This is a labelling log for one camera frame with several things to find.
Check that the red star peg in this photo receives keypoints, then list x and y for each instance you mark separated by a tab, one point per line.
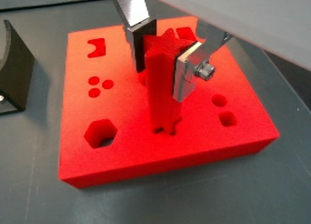
161	49

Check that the red shape sorter block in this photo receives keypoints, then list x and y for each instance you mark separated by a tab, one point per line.
108	143

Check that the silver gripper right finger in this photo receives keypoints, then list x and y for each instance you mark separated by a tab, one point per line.
192	63

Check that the black curved holder stand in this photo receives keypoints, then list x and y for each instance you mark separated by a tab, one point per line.
16	68

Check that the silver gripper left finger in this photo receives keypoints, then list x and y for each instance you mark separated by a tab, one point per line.
139	24

